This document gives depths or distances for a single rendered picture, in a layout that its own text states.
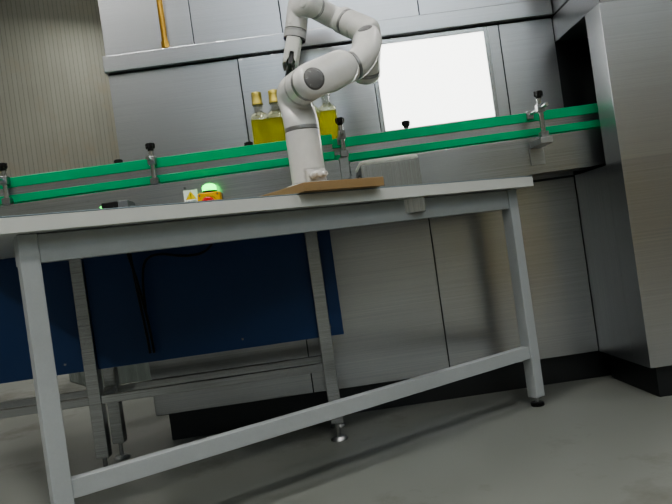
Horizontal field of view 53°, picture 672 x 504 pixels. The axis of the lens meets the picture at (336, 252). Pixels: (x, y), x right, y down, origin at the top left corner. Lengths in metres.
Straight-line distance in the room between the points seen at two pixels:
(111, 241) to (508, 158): 1.34
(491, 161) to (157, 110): 1.19
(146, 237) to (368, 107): 1.14
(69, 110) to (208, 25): 9.64
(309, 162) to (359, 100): 0.70
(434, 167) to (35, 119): 10.15
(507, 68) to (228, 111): 1.02
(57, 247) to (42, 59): 10.83
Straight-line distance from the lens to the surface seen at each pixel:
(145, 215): 1.52
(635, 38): 2.36
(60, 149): 11.94
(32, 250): 1.50
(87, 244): 1.53
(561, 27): 2.62
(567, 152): 2.38
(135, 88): 2.56
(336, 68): 1.81
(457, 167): 2.26
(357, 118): 2.43
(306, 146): 1.80
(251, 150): 2.16
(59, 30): 12.53
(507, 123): 2.35
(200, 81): 2.52
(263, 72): 2.47
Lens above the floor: 0.59
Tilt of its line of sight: level
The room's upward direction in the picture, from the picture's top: 8 degrees counter-clockwise
